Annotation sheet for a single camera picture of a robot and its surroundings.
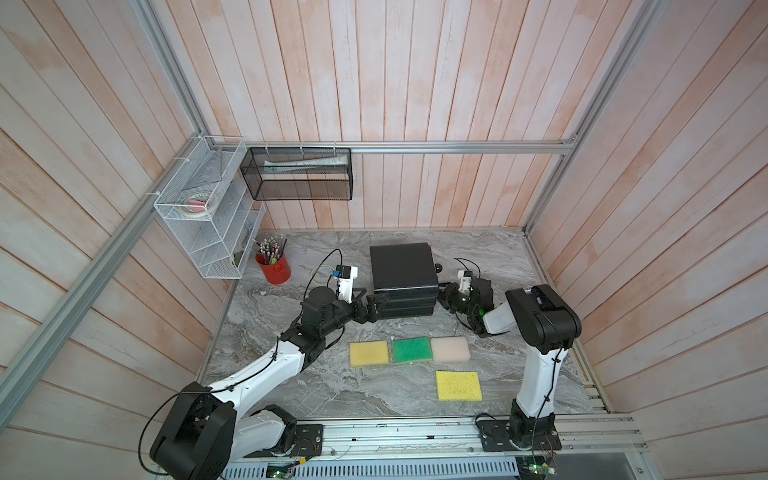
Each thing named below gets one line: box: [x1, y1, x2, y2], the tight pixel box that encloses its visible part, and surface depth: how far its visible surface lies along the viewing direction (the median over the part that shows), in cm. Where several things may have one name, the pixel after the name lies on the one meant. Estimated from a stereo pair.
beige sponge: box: [431, 337, 471, 363], surface depth 90 cm
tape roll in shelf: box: [180, 192, 209, 218], surface depth 75 cm
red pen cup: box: [255, 252, 291, 285], surface depth 101 cm
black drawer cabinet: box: [370, 242, 439, 319], surface depth 89 cm
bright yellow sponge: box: [436, 371, 483, 402], surface depth 83 cm
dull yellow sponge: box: [349, 341, 389, 368], surface depth 88 cm
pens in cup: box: [251, 234, 288, 265], surface depth 95 cm
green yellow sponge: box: [392, 337, 433, 365], surface depth 89 cm
